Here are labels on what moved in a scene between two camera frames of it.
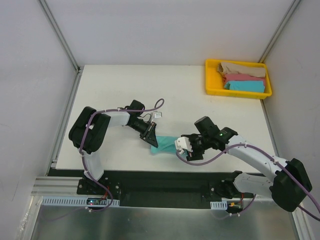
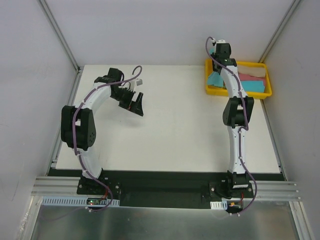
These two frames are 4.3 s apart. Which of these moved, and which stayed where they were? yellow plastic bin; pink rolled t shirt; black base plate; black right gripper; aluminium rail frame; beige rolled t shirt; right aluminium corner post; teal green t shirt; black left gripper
Moved: black left gripper; teal green t shirt; black right gripper
Stayed: yellow plastic bin; black base plate; aluminium rail frame; pink rolled t shirt; beige rolled t shirt; right aluminium corner post
